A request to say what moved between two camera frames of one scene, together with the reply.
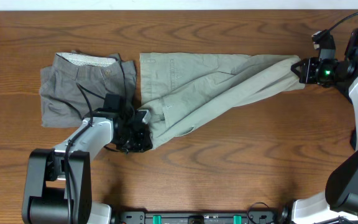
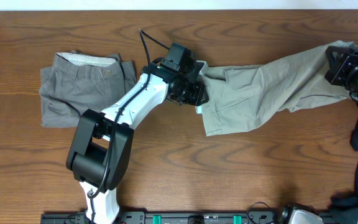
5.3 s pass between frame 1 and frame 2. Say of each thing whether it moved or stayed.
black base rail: stayed
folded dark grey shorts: stayed
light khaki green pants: moved
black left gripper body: moved
